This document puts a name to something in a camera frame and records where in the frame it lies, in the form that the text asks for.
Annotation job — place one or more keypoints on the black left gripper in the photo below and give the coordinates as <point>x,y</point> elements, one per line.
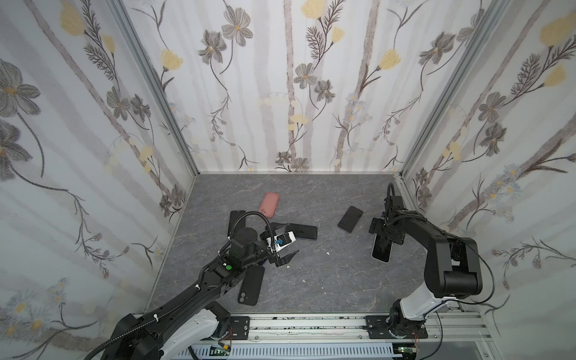
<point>284,259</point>

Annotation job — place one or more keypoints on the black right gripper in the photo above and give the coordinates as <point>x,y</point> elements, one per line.
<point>385,229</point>

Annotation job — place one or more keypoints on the black phone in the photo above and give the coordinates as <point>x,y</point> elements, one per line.
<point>302,231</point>
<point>382,247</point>
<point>350,219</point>

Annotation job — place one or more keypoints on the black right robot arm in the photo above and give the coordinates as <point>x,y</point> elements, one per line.
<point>452,267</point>

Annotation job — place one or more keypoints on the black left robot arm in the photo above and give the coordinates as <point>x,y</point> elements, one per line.
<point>196,308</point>

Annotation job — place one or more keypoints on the pink phone case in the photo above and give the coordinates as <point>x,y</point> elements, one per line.
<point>269,204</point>

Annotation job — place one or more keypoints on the black phone case far left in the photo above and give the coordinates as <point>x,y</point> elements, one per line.
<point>234,216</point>

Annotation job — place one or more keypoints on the black phone case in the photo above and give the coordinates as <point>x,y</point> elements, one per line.
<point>234,216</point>
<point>251,286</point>

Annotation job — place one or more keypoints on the black phone case front left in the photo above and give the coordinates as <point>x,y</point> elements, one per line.
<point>251,286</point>

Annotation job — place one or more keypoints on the small green circuit board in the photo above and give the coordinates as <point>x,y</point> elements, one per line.
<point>219,350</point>

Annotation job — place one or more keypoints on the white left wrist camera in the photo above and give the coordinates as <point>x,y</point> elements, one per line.
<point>281,241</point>

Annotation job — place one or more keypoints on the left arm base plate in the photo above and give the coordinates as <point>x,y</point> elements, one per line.
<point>235,327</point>

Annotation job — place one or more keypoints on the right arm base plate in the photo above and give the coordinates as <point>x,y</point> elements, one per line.
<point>381,327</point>

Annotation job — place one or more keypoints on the aluminium mounting rail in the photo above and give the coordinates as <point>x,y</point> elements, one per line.
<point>451,326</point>

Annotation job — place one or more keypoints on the white slotted cable duct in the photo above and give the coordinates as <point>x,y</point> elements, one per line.
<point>297,351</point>

